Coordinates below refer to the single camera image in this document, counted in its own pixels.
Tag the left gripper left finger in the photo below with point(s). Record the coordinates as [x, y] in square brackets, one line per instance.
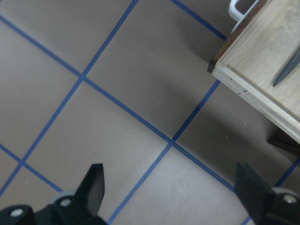
[91, 191]

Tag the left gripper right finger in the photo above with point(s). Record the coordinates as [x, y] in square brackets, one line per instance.
[254, 193]

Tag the grey orange scissors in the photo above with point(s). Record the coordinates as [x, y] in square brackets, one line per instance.
[288, 67]

